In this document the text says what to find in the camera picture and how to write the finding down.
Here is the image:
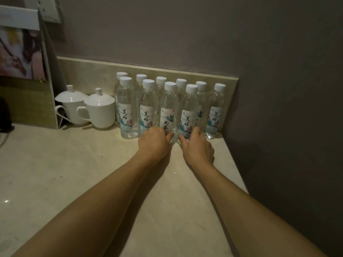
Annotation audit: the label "clear white-capped water bottle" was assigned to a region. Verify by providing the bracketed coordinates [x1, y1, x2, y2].
[177, 84, 200, 144]
[159, 82, 180, 145]

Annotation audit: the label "photo brochure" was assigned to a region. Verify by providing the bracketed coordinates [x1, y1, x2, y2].
[0, 27, 49, 81]

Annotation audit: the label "black object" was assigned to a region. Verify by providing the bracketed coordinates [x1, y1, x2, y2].
[0, 97, 14, 133]

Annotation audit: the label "white wall switch plate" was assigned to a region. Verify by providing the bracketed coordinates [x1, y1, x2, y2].
[24, 0, 63, 24]

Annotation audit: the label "rows of labelled water bottles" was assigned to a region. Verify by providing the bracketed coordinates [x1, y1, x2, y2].
[114, 72, 227, 140]

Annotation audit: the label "white ceramic cup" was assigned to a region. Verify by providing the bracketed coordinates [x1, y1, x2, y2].
[76, 103, 116, 129]
[55, 100, 90, 126]

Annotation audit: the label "person's right hand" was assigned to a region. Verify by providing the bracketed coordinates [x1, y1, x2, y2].
[178, 126, 215, 169]

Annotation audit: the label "person's left forearm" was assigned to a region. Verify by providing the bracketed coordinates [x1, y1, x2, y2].
[11, 151, 172, 257]

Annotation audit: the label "white ceramic cup lid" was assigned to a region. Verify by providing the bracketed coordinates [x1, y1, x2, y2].
[55, 85, 89, 104]
[84, 88, 116, 107]

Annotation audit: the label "person's left hand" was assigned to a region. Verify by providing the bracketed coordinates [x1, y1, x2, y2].
[138, 127, 175, 165]

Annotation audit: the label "beige brochure stand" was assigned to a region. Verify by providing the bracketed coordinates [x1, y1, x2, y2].
[0, 5, 67, 130]

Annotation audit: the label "person's right forearm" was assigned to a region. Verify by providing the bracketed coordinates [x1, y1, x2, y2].
[191, 160, 329, 257]

